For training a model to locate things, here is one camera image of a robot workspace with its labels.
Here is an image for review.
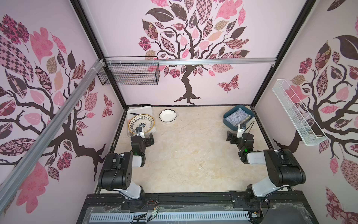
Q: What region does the teal storage box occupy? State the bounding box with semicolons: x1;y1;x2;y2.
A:
223;105;254;131

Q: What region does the purple white sticker sheet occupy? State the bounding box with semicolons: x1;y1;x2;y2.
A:
224;108;251;127

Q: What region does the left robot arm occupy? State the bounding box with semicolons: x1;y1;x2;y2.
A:
98;133;154;200

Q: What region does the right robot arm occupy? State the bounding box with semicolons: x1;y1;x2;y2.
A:
226;131;306;202

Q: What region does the patterned yellow rim plate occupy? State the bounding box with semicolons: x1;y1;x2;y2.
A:
128;114;155;134

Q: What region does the white rectangular tray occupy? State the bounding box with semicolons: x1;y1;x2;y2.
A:
126;105;156;138

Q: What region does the white scalloped bowl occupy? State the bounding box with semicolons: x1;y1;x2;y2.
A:
159;109;177;123

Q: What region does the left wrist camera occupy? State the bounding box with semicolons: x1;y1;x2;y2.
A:
135;127;145;138

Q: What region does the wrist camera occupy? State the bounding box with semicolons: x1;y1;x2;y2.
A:
135;127;145;138
236;124;247;138

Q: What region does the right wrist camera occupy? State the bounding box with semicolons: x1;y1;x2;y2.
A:
236;124;247;138

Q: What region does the white wire shelf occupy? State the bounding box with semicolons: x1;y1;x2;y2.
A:
272;79;328;146

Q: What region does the black wire basket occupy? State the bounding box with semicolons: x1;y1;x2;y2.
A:
98;56;160;86

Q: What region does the white slotted cable duct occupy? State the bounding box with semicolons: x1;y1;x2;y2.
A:
88;211;250;224

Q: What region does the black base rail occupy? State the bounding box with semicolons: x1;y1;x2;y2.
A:
77;190;318;224

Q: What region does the aluminium rail back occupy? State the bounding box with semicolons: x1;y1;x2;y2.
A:
106;57;277;66

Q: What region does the aluminium rail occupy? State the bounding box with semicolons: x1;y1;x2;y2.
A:
106;57;277;66
1;59;105;213

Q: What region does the aluminium rail left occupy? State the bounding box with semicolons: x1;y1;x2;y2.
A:
1;59;105;213

